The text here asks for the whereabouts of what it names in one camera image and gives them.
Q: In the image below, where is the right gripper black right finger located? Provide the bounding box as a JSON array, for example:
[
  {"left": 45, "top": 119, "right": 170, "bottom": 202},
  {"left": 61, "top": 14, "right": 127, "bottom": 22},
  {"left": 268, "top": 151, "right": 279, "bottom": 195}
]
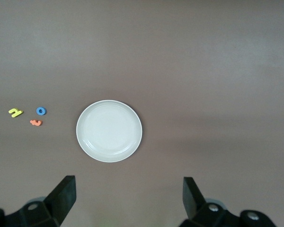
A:
[{"left": 179, "top": 176, "right": 279, "bottom": 227}]

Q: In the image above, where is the brown table cover sheet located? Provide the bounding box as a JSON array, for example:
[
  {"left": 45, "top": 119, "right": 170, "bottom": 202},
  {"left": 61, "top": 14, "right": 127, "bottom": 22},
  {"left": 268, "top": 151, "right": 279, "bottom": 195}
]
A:
[{"left": 0, "top": 0, "right": 284, "bottom": 227}]

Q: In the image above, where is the beige round plate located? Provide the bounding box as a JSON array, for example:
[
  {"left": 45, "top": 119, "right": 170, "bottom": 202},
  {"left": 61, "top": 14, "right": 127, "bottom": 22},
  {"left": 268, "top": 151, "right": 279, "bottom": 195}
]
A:
[{"left": 76, "top": 99, "right": 143, "bottom": 163}]

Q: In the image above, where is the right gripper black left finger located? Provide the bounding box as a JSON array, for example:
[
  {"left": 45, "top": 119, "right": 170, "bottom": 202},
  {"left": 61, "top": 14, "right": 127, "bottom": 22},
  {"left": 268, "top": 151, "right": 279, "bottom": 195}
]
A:
[{"left": 0, "top": 175, "right": 76, "bottom": 227}]

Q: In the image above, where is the yellow foam letter h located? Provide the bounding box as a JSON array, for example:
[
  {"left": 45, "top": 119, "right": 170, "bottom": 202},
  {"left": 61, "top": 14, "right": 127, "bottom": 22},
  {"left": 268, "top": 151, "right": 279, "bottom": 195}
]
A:
[{"left": 8, "top": 108, "right": 24, "bottom": 118}]

